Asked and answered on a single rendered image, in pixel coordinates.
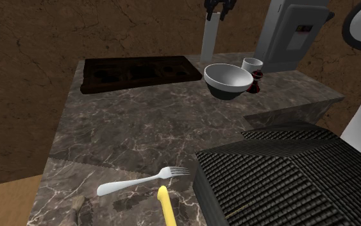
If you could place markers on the white cup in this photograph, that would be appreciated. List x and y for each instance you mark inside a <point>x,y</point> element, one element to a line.
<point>251,64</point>

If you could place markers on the white bowl with black base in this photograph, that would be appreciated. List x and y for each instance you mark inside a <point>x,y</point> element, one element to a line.
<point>227,78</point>

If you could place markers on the grey appliance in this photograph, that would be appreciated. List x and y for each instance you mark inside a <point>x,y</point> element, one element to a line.
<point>288,34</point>

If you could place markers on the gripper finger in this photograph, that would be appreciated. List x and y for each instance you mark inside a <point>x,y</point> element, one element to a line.
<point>210,7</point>
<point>227,7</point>

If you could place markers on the dark patterned robot stand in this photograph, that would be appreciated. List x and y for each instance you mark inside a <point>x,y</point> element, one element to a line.
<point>280,181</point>

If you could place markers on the red and black grinder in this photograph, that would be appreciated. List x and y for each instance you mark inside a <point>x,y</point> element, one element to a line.
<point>256,82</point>

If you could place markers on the dark cooktop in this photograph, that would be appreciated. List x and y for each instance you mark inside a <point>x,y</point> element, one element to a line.
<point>136,73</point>

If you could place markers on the silver fork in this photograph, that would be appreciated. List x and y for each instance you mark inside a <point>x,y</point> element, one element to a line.
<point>130,184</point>

